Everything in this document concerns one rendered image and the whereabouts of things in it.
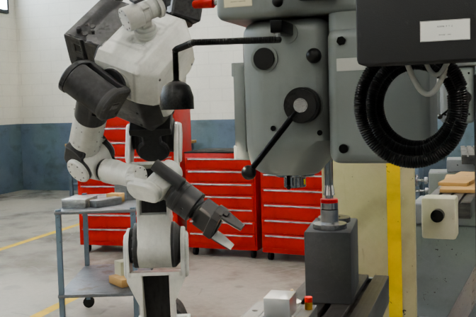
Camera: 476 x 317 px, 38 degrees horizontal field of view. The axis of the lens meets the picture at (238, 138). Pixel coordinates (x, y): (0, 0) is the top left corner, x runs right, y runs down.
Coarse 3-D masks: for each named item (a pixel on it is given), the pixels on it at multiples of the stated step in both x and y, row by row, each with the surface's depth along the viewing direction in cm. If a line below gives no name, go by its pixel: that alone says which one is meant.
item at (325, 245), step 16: (320, 224) 180; (336, 224) 180; (352, 224) 186; (320, 240) 177; (336, 240) 176; (352, 240) 180; (320, 256) 177; (336, 256) 176; (352, 256) 179; (320, 272) 178; (336, 272) 176; (352, 272) 178; (320, 288) 178; (336, 288) 177; (352, 288) 177
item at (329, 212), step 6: (324, 204) 180; (330, 204) 180; (336, 204) 180; (324, 210) 180; (330, 210) 180; (336, 210) 181; (324, 216) 180; (330, 216) 180; (336, 216) 180; (324, 222) 180; (330, 222) 180; (336, 222) 181
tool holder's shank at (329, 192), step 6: (330, 162) 180; (324, 168) 181; (330, 168) 180; (324, 174) 181; (330, 174) 180; (324, 180) 181; (330, 180) 180; (324, 186) 181; (330, 186) 180; (324, 192) 181; (330, 192) 180; (330, 198) 181
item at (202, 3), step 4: (196, 0) 163; (200, 0) 162; (204, 0) 162; (208, 0) 161; (212, 0) 161; (216, 0) 161; (192, 4) 163; (196, 4) 162; (200, 4) 162; (204, 4) 162; (208, 4) 161; (212, 4) 161; (216, 4) 161
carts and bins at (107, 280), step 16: (112, 192) 458; (128, 192) 464; (64, 208) 433; (80, 208) 432; (96, 208) 430; (112, 208) 428; (128, 208) 426; (80, 272) 480; (96, 272) 479; (112, 272) 478; (64, 288) 440; (80, 288) 439; (96, 288) 438; (112, 288) 437; (128, 288) 435; (64, 304) 427
